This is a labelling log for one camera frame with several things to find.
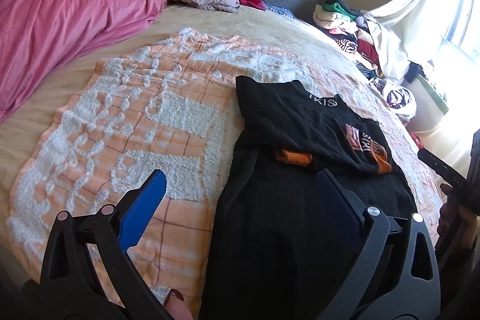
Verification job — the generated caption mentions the black sweater orange cuffs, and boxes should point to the black sweater orange cuffs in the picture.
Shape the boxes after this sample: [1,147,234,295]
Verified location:
[199,76,416,319]

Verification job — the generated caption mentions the pile of mixed clothes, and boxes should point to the pile of mixed clothes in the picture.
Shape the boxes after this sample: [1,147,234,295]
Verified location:
[312,0,384,79]

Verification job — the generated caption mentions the operator right hand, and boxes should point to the operator right hand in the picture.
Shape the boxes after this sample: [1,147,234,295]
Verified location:
[435,181,479,270]

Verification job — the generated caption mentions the operator left hand thumb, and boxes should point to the operator left hand thumb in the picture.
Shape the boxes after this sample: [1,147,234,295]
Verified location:
[163,289,194,320]

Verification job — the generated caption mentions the white patterned garment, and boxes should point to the white patterned garment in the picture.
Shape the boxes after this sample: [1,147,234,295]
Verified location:
[368,77,417,125]

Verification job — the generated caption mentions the orange white tufted blanket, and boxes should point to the orange white tufted blanket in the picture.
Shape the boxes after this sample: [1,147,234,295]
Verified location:
[1,28,441,312]

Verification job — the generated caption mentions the cream curtain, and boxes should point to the cream curtain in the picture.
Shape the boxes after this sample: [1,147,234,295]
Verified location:
[367,0,479,174]

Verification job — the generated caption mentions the beige bed sheet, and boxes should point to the beige bed sheet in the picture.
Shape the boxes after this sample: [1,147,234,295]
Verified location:
[0,2,376,171]

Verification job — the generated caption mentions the pink duvet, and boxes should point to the pink duvet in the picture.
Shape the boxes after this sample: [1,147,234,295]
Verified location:
[1,0,172,119]

